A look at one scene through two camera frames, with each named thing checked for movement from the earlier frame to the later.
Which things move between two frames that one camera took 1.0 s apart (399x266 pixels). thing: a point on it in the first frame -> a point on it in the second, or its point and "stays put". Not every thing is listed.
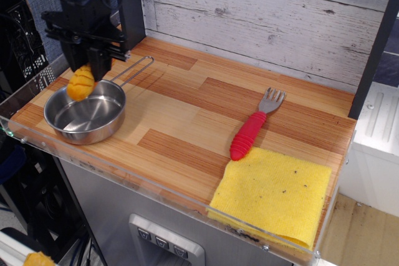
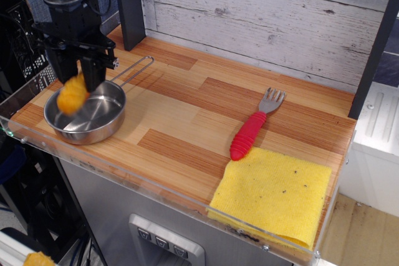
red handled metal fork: [244, 138] stays put
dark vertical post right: [376, 50] stays put
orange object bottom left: [38, 258] stays put
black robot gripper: [86, 21] -> [75, 24]
